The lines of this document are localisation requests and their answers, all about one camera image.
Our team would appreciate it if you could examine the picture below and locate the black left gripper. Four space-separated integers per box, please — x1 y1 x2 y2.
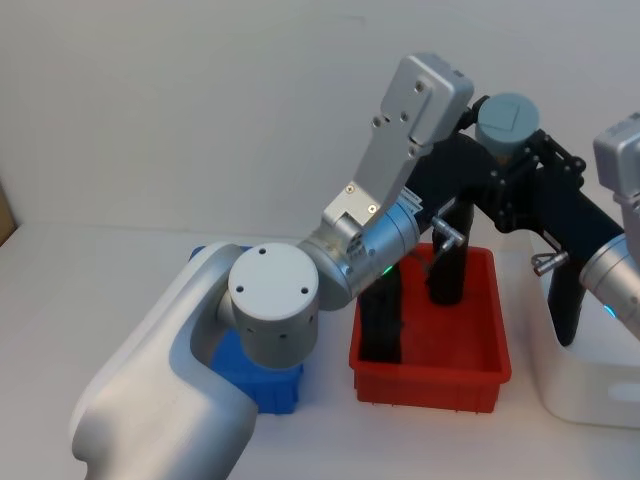
404 132 498 308

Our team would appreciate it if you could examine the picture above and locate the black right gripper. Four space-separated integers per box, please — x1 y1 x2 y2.
491 128 627 348

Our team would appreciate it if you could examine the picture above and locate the red plastic bin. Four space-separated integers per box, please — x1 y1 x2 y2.
347 242 514 414

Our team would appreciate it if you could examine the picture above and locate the blue plastic bin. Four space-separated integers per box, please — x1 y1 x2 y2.
187 243 306 416

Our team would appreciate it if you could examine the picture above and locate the white plastic bin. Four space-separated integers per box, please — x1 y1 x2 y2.
528 233 640 429

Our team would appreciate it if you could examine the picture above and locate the brown cardboard box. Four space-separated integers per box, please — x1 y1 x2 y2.
0 178 19 250

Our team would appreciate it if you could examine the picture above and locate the thin cable with silver plug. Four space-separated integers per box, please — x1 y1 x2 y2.
422 215 469 274
530 248 570 275

